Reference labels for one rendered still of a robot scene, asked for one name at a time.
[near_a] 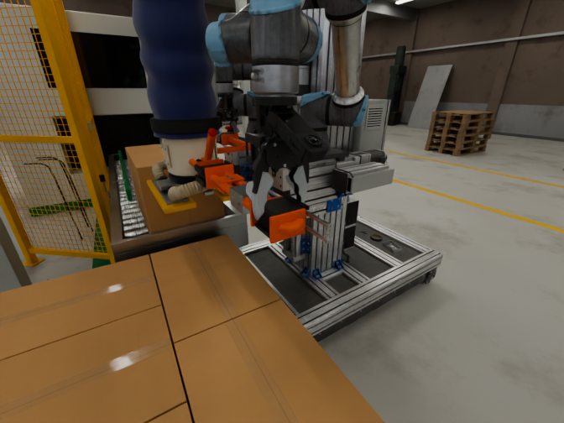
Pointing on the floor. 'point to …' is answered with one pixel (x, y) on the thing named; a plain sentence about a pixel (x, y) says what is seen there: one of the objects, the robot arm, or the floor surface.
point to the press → (396, 86)
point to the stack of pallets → (451, 139)
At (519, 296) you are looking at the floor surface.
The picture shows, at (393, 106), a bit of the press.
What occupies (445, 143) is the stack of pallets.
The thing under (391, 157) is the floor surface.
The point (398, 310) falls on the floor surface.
